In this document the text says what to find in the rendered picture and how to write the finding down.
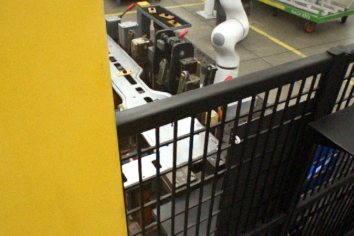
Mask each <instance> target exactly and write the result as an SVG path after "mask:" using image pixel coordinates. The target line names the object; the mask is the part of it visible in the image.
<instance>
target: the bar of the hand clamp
mask: <svg viewBox="0 0 354 236"><path fill-rule="evenodd" d="M216 71H218V68H216V67H215V66H214V65H212V64H211V65H207V67H202V69H201V73H202V74H203V75H205V77H204V81H203V84H202V87H204V86H207V85H211V84H214V80H215V76H216Z"/></svg>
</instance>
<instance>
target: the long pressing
mask: <svg viewBox="0 0 354 236"><path fill-rule="evenodd" d="M107 42H108V52H109V53H110V54H109V57H114V58H115V59H116V60H117V62H111V61H110V69H111V79H112V87H113V88H114V89H115V91H116V92H117V94H118V95H119V96H120V98H121V99H122V103H123V104H124V105H125V106H126V108H127V109H129V108H132V107H136V106H140V105H143V104H146V103H147V102H146V101H145V100H144V98H146V97H150V98H151V99H152V100H153V101H154V100H155V99H156V98H158V99H163V98H167V97H170V96H172V95H171V94H170V93H167V92H161V91H155V90H151V89H150V88H149V87H148V86H147V85H146V84H145V83H144V82H143V81H142V80H141V79H140V77H141V76H142V74H143V69H142V68H141V67H140V66H139V65H138V64H137V63H136V62H135V61H134V60H133V59H132V58H131V57H130V56H129V55H128V54H127V53H126V52H125V51H124V50H123V49H122V48H121V47H120V46H119V45H118V44H117V43H116V42H115V41H114V40H113V39H112V38H111V37H110V36H109V35H108V34H107ZM110 46H111V47H110ZM114 64H120V65H121V66H122V67H123V69H124V70H132V71H133V72H134V73H133V74H129V75H130V77H131V78H132V79H134V80H135V82H136V83H137V84H135V85H131V84H130V83H129V82H128V80H127V79H125V78H124V76H120V77H117V75H116V73H118V72H119V71H118V70H117V68H116V67H115V65H114ZM138 87H141V88H142V89H143V90H144V91H145V93H138V92H137V91H136V88H138ZM133 97H135V98H133ZM190 121H191V117H189V118H186V119H183V120H180V121H178V133H177V137H179V136H182V135H185V134H187V133H190ZM202 128H204V126H203V125H202V124H201V123H200V122H199V121H198V120H197V119H195V126H194V131H196V130H199V129H202ZM141 135H142V136H143V138H144V139H145V140H146V142H147V143H148V144H149V146H153V145H155V129H153V130H150V131H148V132H145V133H142V134H141ZM172 138H173V127H171V124H168V125H165V126H163V127H160V143H162V142H164V141H167V140H170V139H172ZM189 138H190V137H187V138H185V139H182V140H179V141H177V150H176V164H180V163H182V162H186V161H188V156H189ZM204 142H205V132H203V133H200V134H199V135H194V141H193V150H192V159H194V158H196V157H199V156H201V155H203V153H204ZM217 148H218V139H217V138H216V137H215V136H213V135H212V134H211V133H209V143H208V148H207V153H209V152H211V151H214V150H216V149H217ZM160 158H161V159H162V160H163V162H164V163H165V165H166V166H167V167H168V168H170V167H172V163H173V144H172V143H171V144H169V146H163V147H161V148H160Z"/></svg>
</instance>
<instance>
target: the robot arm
mask: <svg viewBox="0 0 354 236"><path fill-rule="evenodd" d="M159 1H160V2H161V0H159ZM143 2H144V0H143ZM220 4H221V6H222V7H223V9H224V10H225V12H226V17H227V21H226V22H224V23H222V24H219V25H218V26H217V27H216V28H215V29H214V30H213V32H212V35H211V44H212V46H213V47H214V49H215V51H216V54H217V60H216V68H218V71H216V76H215V82H214V83H217V82H221V81H223V80H224V79H226V78H228V76H232V78H236V77H237V74H238V67H239V62H240V56H239V54H238V53H237V52H236V51H234V47H235V44H236V43H237V42H239V41H240V40H242V39H243V38H244V37H245V36H246V35H247V33H248V30H249V24H248V19H247V16H246V14H245V11H244V9H243V6H242V3H241V0H220Z"/></svg>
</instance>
